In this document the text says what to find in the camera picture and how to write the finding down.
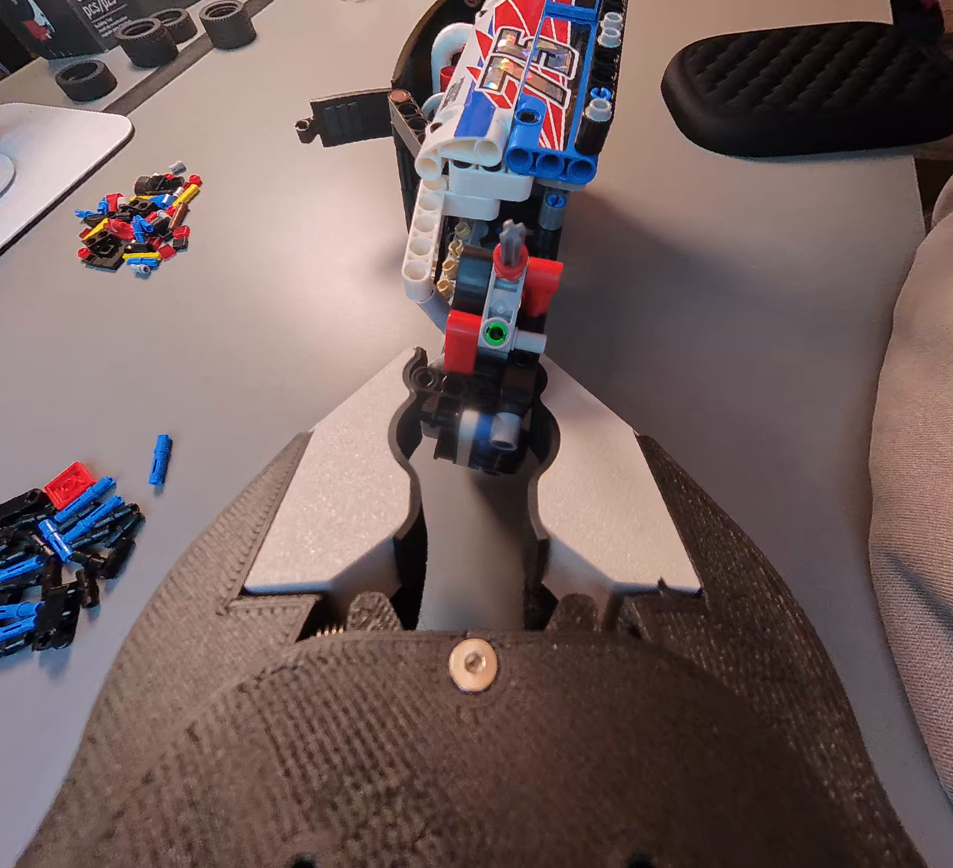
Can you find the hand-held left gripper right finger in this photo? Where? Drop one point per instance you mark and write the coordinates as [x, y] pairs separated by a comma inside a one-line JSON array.
[[618, 511]]

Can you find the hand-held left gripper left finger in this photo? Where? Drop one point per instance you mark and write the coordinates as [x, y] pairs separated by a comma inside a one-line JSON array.
[[335, 511]]

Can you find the lego race car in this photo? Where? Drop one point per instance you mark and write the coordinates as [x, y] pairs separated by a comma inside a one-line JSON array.
[[521, 79]]

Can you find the white book stand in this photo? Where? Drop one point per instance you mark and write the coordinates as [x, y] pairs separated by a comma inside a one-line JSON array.
[[59, 161]]

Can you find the pile of blue lego pieces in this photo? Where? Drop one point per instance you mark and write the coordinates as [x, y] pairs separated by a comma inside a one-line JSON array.
[[59, 548]]

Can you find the pile of mixed lego pieces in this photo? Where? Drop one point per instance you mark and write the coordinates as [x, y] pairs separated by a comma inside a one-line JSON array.
[[138, 220]]

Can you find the person's torso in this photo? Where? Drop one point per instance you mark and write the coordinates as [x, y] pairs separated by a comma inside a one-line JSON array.
[[916, 473]]

